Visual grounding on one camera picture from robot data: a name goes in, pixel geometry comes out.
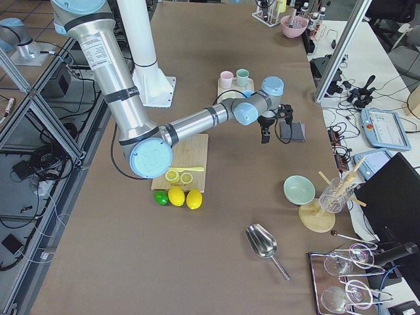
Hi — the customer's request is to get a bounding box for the pale yellow cup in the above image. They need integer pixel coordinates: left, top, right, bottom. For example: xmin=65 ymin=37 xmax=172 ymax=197
xmin=218 ymin=91 xmax=245 ymax=102

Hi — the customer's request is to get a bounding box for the green lime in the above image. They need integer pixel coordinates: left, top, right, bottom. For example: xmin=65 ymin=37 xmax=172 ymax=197
xmin=154 ymin=191 xmax=169 ymax=205

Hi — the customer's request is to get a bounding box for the white dish rack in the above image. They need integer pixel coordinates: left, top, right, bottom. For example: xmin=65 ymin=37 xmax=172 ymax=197
xmin=252 ymin=0 xmax=287 ymax=27

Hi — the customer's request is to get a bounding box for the teach pendant tablet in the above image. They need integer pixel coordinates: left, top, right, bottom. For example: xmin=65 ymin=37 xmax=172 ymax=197
xmin=360 ymin=108 xmax=411 ymax=152

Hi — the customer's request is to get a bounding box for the clear glass cup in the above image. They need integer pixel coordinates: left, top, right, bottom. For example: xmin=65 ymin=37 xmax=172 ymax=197
xmin=319 ymin=178 xmax=355 ymax=213

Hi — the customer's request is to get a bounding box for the whole yellow lemon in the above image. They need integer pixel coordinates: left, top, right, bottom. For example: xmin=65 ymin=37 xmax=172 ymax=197
xmin=168 ymin=186 xmax=185 ymax=207
xmin=186 ymin=189 xmax=203 ymax=210

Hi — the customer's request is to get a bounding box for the pink mixing bowl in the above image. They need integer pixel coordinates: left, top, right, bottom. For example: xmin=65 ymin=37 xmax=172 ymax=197
xmin=280 ymin=15 xmax=308 ymax=39

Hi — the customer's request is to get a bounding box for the mint green cup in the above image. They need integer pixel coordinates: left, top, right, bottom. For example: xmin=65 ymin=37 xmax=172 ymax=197
xmin=236 ymin=68 xmax=249 ymax=87

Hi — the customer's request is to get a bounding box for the black monitor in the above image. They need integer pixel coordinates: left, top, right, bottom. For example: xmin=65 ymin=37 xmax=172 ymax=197
xmin=356 ymin=153 xmax=419 ymax=244

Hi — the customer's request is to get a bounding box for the wooden cutting board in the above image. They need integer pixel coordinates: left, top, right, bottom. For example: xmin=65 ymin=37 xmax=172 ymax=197
xmin=151 ymin=134 xmax=209 ymax=193

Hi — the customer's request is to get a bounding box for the wine glass rack tray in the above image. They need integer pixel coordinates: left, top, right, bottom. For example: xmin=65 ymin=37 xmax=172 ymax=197
xmin=308 ymin=243 xmax=393 ymax=314

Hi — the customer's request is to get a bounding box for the lemon slice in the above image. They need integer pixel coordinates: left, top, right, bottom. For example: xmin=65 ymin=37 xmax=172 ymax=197
xmin=180 ymin=172 xmax=194 ymax=185
xmin=165 ymin=169 xmax=180 ymax=184

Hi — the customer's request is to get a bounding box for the metal scoop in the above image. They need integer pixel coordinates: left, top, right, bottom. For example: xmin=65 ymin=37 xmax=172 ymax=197
xmin=245 ymin=223 xmax=291 ymax=281

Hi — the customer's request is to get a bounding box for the yellow plastic knife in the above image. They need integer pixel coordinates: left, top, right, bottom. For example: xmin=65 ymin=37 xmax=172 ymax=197
xmin=169 ymin=167 xmax=205 ymax=172

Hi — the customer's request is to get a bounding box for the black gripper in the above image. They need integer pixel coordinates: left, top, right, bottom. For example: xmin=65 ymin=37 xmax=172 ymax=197
xmin=257 ymin=104 xmax=293 ymax=144

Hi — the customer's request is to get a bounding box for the pink cup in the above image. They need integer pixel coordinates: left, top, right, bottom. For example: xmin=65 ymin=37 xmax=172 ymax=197
xmin=219 ymin=71 xmax=234 ymax=89

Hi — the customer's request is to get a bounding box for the cream rabbit tray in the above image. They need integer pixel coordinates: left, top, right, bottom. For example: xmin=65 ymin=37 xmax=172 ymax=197
xmin=217 ymin=77 xmax=255 ymax=98

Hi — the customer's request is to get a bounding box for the mint green bowl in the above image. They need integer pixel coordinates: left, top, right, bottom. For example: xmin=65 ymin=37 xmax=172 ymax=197
xmin=283 ymin=175 xmax=316 ymax=205

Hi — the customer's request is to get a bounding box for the light blue cup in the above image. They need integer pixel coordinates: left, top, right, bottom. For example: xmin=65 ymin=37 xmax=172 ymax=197
xmin=241 ymin=90 xmax=253 ymax=98

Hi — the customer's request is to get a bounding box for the wooden cup stand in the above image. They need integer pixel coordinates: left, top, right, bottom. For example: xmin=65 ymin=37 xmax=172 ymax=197
xmin=299 ymin=157 xmax=366 ymax=233

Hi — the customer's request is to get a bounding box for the grey folded cloth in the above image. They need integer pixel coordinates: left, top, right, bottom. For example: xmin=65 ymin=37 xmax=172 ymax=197
xmin=280 ymin=121 xmax=306 ymax=142

